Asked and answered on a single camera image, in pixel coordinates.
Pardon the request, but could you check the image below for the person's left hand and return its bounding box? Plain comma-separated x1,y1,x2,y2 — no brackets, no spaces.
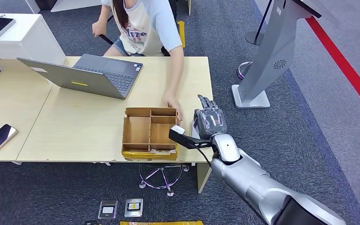
162,93,184,123

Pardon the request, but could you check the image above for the person's right hand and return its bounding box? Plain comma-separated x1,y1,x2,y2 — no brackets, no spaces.
91,21,106,38

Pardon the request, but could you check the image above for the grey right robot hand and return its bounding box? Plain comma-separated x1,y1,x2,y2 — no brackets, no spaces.
193,94,228,140

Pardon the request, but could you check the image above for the wooden divided organizer box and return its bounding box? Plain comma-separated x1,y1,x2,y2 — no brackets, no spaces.
121,107,181,161

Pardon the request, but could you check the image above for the white room key card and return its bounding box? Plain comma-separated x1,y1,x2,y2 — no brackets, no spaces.
149,148,177,155

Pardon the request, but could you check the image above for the person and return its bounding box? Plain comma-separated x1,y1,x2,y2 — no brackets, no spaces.
91,0,186,123

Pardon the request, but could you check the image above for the steel floor socket white outlet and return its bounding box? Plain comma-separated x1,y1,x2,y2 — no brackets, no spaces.
97,199,119,220

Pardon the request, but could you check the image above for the white furniture panel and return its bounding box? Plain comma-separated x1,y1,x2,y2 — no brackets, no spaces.
24,0,104,14

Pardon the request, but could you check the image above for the steel floor socket yellow label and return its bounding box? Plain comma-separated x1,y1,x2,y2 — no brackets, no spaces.
124,198,144,218

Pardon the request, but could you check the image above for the wooden desk leg panel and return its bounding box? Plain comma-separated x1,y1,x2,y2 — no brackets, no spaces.
196,163,213,195

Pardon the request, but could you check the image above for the grey laptop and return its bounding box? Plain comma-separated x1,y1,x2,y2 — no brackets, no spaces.
17,53,143,100

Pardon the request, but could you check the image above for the chrome stanchion base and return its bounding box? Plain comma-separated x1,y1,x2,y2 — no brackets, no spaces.
237,61,254,80

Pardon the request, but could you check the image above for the short yellow tape strip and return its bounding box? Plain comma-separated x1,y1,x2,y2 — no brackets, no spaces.
177,20,186,48

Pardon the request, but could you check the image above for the yellow floor tape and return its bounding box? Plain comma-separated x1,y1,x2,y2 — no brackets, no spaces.
120,220,204,225

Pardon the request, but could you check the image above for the white cabinet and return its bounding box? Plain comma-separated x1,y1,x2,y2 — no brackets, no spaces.
0,13,67,65

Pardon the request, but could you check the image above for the chrome stool base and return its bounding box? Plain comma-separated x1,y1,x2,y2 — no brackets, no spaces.
138,163,190,198

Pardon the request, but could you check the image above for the grey kiosk stand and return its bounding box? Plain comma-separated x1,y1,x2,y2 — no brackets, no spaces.
231,0,339,110

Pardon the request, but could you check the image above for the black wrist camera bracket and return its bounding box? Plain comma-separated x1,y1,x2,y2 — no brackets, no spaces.
168,128,214,150

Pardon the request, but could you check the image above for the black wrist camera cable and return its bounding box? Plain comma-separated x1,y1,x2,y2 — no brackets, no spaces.
196,148,212,168

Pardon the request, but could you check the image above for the black stanchion post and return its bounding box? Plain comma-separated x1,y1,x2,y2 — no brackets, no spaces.
244,0,274,46

